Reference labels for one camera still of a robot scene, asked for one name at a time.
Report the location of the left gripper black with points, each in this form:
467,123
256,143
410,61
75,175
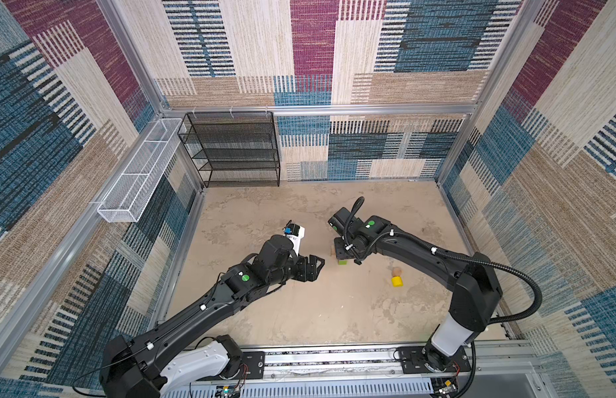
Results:
312,272

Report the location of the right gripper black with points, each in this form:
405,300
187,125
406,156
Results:
340,253

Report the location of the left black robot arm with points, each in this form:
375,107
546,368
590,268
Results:
135,367

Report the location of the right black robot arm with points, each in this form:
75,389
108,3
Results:
475,288

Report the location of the yellow cylinder block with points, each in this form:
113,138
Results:
397,281

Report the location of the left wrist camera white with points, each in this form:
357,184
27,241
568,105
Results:
295,233

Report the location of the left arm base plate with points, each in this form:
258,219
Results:
250,365

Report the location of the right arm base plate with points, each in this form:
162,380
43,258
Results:
419,359

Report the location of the black wire shelf rack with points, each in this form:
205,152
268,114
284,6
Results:
233,149

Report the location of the aluminium mounting rail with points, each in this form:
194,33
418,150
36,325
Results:
499,369

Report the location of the white wire mesh basket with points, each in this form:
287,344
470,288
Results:
127,199

